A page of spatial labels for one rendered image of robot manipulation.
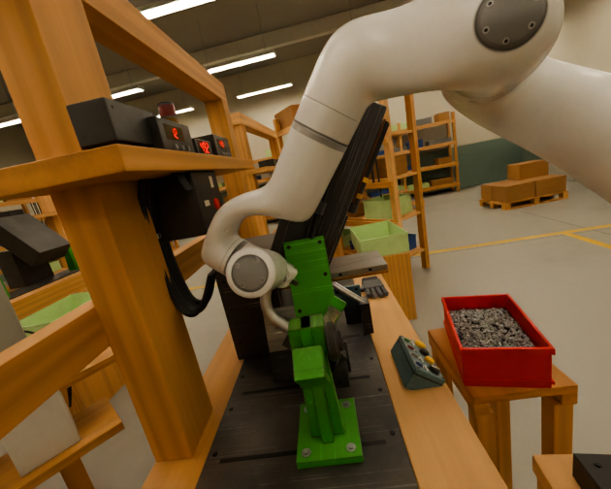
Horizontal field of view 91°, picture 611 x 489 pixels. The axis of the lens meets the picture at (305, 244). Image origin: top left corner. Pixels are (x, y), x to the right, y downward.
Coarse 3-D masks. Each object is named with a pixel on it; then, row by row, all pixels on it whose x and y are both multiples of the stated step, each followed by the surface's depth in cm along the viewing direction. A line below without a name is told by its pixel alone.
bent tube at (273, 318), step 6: (270, 294) 80; (264, 300) 79; (270, 300) 80; (264, 306) 79; (270, 306) 80; (264, 312) 80; (270, 312) 79; (270, 318) 79; (276, 318) 79; (282, 318) 80; (276, 324) 79; (282, 324) 79; (288, 324) 79; (282, 330) 79
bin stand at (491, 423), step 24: (432, 336) 107; (456, 384) 90; (552, 384) 78; (576, 384) 76; (480, 408) 79; (504, 408) 112; (552, 408) 79; (480, 432) 81; (504, 432) 115; (552, 432) 81; (504, 456) 117; (504, 480) 120
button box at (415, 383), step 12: (396, 348) 83; (408, 348) 78; (420, 348) 82; (396, 360) 81; (408, 360) 75; (420, 360) 75; (408, 372) 73; (420, 372) 70; (432, 372) 72; (408, 384) 71; (420, 384) 71; (432, 384) 71
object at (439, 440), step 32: (384, 320) 104; (384, 352) 87; (416, 416) 65; (448, 416) 63; (416, 448) 58; (448, 448) 56; (480, 448) 55; (416, 480) 52; (448, 480) 51; (480, 480) 50
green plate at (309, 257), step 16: (304, 240) 82; (320, 240) 82; (288, 256) 82; (304, 256) 82; (320, 256) 82; (304, 272) 82; (320, 272) 82; (304, 288) 82; (320, 288) 82; (304, 304) 82; (320, 304) 82
